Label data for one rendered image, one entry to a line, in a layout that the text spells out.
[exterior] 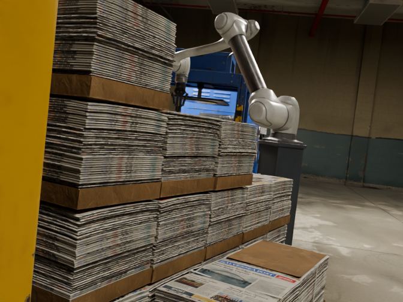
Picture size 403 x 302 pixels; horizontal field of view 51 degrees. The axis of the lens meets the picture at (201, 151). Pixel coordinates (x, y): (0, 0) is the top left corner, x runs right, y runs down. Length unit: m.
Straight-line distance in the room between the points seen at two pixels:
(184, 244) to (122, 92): 0.53
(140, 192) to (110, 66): 0.31
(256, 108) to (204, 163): 1.06
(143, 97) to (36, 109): 0.48
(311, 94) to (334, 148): 1.50
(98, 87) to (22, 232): 0.41
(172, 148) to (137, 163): 0.15
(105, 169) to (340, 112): 10.60
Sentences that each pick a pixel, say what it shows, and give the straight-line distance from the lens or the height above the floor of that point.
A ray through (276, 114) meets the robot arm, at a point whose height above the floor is 1.15.
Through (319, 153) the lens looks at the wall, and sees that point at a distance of 11.29.
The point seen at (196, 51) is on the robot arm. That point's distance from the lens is 2.88.
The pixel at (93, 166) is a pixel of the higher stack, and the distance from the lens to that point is 0.91.
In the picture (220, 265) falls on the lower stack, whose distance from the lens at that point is 1.40.
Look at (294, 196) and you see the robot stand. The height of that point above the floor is 0.69.
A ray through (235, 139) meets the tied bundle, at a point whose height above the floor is 1.00.
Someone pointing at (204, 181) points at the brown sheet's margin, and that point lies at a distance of 1.30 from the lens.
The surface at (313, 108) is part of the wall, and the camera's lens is 11.30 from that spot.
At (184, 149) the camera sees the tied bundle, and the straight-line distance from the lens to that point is 1.18.
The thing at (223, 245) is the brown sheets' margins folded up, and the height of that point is 0.63.
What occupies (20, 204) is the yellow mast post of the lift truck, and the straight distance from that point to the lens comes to 0.56.
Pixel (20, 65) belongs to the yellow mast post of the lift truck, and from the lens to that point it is 0.54.
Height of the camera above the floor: 1.03
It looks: 3 degrees down
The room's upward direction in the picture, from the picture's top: 6 degrees clockwise
